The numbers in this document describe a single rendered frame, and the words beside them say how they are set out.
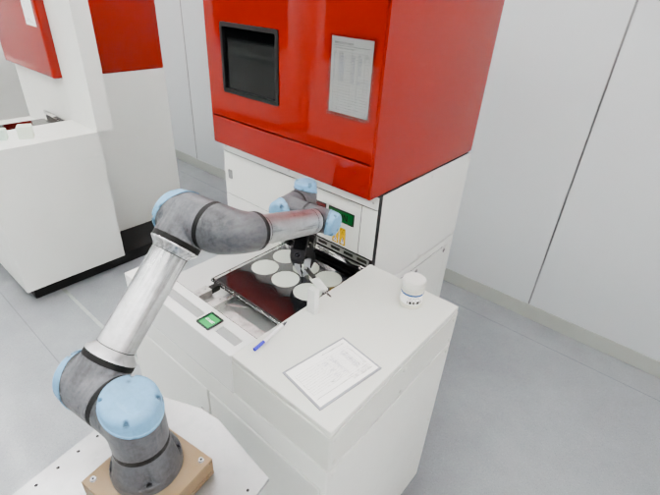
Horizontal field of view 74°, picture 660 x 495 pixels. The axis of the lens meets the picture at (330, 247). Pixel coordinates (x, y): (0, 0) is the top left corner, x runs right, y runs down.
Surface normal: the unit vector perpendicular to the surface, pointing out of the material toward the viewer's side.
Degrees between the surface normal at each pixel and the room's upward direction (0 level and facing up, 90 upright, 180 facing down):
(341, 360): 0
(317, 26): 90
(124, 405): 9
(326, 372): 0
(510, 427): 0
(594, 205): 90
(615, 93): 90
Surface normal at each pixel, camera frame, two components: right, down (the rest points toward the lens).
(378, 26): -0.65, 0.36
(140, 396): 0.17, -0.79
